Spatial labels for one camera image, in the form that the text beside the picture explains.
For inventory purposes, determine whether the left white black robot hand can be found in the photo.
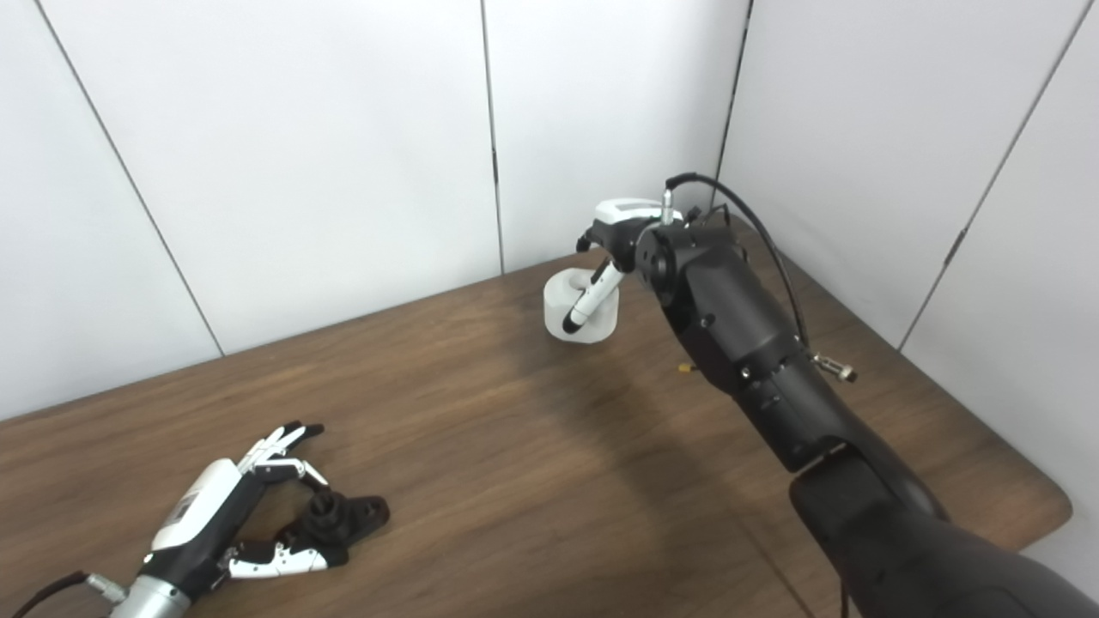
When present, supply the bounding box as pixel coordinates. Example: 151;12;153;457
137;421;349;602

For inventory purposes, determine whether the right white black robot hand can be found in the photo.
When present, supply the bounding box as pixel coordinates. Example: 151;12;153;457
562;198;686;336

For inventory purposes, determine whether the round white plastic piece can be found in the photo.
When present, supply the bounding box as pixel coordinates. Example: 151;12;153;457
543;266;621;345

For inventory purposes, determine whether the black flanged holder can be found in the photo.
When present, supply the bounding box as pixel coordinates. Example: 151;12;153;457
273;491;391;567

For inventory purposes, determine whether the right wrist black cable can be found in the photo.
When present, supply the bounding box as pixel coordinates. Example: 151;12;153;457
665;173;858;383

